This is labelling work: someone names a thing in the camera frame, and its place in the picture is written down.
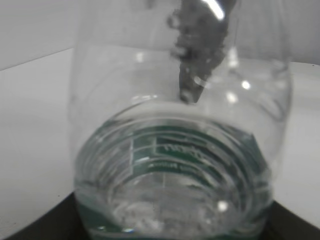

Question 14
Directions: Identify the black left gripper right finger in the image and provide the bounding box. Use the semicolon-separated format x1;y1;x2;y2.
262;201;320;240

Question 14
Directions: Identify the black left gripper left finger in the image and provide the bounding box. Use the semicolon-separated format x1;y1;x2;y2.
5;193;83;240

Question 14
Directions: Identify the clear Cestbon water bottle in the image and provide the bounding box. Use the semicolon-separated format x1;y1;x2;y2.
68;0;292;240

